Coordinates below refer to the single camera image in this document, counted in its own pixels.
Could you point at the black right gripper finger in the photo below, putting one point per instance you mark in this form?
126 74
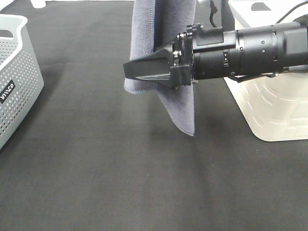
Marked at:
154 67

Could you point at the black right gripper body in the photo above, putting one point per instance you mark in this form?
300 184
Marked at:
204 54

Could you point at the grey microfibre towel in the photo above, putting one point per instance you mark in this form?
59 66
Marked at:
154 23

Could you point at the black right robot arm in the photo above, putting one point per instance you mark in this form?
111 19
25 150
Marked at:
267 51

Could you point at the white lidded storage basket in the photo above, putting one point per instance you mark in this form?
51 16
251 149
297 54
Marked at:
276 109

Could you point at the white cup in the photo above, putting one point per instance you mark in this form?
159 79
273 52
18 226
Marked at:
38 4

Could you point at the grey perforated laundry basket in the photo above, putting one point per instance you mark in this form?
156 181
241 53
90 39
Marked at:
21 81

